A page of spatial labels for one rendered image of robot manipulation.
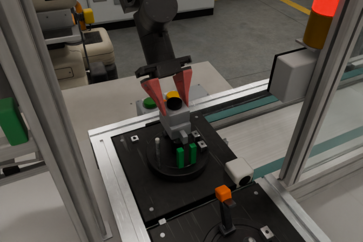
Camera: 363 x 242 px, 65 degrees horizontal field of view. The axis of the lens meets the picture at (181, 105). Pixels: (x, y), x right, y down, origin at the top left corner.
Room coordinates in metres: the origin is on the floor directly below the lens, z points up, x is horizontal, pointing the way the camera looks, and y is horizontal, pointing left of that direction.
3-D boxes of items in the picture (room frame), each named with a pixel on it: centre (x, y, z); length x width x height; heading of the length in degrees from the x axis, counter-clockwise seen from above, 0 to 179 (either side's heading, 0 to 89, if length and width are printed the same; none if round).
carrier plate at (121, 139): (0.43, 0.01, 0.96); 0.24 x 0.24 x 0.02; 25
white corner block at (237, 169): (0.39, -0.12, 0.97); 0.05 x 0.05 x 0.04; 25
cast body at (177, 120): (0.43, 0.01, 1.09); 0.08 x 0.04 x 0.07; 25
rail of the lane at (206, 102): (0.69, -0.18, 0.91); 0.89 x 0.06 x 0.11; 115
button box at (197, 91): (0.66, 0.02, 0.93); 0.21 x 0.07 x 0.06; 115
